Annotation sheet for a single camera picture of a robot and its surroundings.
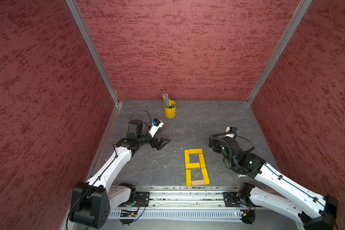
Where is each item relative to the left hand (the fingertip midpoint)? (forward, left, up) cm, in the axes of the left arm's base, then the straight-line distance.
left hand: (164, 137), depth 79 cm
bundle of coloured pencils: (+33, 0, -4) cm, 33 cm away
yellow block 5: (-17, -14, -16) cm, 28 cm away
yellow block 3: (0, -19, -17) cm, 25 cm away
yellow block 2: (-9, -23, -16) cm, 30 cm away
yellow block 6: (-16, -24, -16) cm, 33 cm away
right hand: (-3, -28, +1) cm, 28 cm away
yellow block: (-5, -14, -15) cm, 21 cm away
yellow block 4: (-10, -17, -17) cm, 26 cm away
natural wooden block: (-19, -19, -17) cm, 32 cm away
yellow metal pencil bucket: (+27, -3, -10) cm, 29 cm away
